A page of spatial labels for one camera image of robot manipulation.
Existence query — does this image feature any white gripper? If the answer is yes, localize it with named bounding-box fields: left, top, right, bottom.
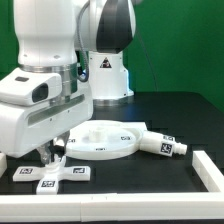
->
left=0, top=94, right=93, bottom=164

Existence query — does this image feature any white cross table base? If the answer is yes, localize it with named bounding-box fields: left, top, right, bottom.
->
left=13, top=156, right=91, bottom=195

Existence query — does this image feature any white round table top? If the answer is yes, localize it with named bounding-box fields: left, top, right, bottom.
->
left=65, top=120, right=144, bottom=160

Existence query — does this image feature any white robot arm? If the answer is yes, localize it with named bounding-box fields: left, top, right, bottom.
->
left=0, top=0, right=136, bottom=158

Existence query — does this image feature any white left fence block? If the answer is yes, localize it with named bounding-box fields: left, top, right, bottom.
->
left=0, top=153, right=7, bottom=178

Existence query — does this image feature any white marker sheet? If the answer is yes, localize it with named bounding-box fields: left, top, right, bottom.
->
left=132, top=122, right=147, bottom=131

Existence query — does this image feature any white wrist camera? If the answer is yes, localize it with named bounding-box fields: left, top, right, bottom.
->
left=0, top=69, right=62, bottom=106

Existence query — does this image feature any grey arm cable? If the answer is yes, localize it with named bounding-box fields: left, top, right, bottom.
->
left=75, top=0, right=93, bottom=84

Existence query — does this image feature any white front fence rail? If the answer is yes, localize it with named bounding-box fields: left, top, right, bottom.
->
left=0, top=193, right=224, bottom=222

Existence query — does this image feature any white fence rail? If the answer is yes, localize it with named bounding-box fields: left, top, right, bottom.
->
left=192, top=151, right=224, bottom=193
left=0, top=193, right=224, bottom=222

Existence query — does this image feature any white right fence rail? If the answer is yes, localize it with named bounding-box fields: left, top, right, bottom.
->
left=192, top=151, right=224, bottom=193

